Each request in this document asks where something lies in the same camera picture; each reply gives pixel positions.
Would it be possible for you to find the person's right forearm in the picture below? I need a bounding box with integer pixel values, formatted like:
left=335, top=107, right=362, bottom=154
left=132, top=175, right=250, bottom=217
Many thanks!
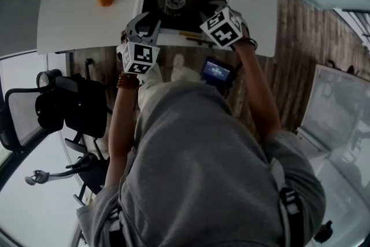
left=233, top=37, right=282, bottom=140

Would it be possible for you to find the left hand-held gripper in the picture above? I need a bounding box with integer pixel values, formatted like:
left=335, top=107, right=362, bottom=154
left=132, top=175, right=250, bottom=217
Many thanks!
left=116, top=10, right=162, bottom=76

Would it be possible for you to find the grey office chair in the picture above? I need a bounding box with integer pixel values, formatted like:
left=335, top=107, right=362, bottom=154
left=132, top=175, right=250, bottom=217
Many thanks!
left=24, top=137, right=111, bottom=208

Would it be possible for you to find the person's white shoe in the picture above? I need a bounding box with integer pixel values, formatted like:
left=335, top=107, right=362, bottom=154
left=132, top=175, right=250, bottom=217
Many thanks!
left=172, top=53, right=186, bottom=68

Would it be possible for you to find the black mesh office chair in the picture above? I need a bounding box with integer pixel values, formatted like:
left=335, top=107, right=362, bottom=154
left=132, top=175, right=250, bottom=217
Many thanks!
left=0, top=68, right=114, bottom=154

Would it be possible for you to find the frosted glass partition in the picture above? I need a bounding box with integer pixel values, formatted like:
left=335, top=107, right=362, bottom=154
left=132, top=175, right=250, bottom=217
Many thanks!
left=299, top=63, right=370, bottom=154

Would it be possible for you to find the red bead bracelet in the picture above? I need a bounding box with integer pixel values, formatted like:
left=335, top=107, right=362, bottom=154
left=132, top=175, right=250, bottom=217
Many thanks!
left=116, top=72, right=140, bottom=91

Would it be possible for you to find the black screen device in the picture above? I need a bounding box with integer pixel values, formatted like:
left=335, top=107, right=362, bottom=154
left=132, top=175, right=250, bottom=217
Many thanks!
left=199, top=57, right=235, bottom=88

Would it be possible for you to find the grey shoulder strap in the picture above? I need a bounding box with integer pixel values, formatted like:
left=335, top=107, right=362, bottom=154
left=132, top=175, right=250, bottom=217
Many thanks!
left=108, top=205, right=128, bottom=247
left=269, top=157, right=305, bottom=247

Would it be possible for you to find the person's left forearm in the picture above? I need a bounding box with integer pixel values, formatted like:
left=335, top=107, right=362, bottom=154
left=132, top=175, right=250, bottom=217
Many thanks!
left=103, top=75, right=140, bottom=192

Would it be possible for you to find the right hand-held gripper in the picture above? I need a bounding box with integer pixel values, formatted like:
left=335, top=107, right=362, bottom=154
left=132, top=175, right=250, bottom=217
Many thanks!
left=199, top=0, right=250, bottom=49

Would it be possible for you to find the person's grey shirt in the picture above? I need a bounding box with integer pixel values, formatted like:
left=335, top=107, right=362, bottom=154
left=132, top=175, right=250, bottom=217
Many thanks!
left=76, top=80, right=328, bottom=247

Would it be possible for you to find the black wrist band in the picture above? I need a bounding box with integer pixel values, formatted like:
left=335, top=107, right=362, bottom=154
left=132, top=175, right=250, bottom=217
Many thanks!
left=244, top=36, right=258, bottom=51

